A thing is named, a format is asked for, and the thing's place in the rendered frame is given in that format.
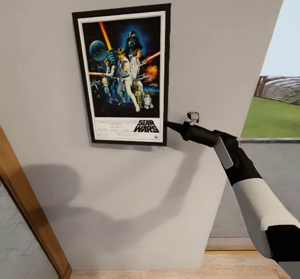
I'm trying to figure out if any poster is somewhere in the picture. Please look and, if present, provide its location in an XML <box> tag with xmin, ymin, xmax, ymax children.
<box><xmin>72</xmin><ymin>3</ymin><xmax>171</xmax><ymax>147</ymax></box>

